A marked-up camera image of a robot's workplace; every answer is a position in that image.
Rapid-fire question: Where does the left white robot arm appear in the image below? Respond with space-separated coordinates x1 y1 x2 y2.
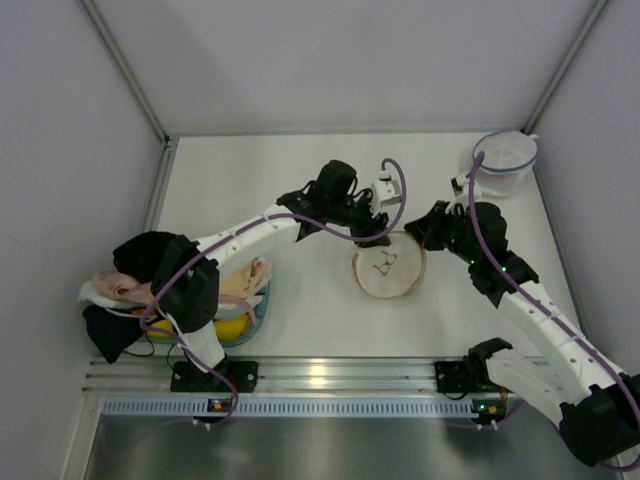
151 159 407 377

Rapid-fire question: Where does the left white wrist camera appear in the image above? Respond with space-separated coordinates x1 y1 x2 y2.
370 170 402 215

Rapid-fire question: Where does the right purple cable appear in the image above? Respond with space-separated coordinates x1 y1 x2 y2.
467 152 640 472

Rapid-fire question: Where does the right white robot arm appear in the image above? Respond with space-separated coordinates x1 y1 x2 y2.
404 201 639 467

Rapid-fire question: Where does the pink bra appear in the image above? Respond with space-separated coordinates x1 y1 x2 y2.
92 270 154 305

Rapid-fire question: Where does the white blue-rimmed laundry bag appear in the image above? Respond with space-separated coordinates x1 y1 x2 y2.
472 130 539 197

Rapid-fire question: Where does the aluminium mounting rail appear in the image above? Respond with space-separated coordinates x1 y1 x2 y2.
82 355 462 397

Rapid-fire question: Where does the yellow padded bra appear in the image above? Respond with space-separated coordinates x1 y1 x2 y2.
151 314 250 342

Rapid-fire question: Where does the perforated cable duct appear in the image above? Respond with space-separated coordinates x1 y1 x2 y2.
102 396 478 419

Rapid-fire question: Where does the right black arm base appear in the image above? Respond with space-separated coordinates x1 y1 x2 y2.
434 356 500 395

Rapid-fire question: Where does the teal plastic basket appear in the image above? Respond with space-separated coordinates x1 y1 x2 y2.
139 269 274 349

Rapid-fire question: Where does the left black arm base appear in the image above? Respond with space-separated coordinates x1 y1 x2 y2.
169 357 260 394

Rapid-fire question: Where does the black garment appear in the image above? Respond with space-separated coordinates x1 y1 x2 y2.
113 231 176 284

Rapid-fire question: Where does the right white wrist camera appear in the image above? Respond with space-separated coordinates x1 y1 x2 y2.
448 174 482 209

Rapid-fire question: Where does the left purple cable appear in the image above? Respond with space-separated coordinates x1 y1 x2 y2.
139 158 407 371

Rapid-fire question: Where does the white lace garment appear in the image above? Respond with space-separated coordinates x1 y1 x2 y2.
77 281 137 310

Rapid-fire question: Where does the purple cable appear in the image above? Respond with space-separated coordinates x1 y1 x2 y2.
467 152 640 472
139 158 407 371

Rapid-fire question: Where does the beige mesh laundry bag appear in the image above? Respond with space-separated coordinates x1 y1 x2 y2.
352 232 427 299

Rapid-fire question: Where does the beige bra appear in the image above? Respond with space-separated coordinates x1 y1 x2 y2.
220 258 271 299

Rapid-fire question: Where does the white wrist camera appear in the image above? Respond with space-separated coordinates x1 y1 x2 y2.
370 170 402 215
448 174 482 209

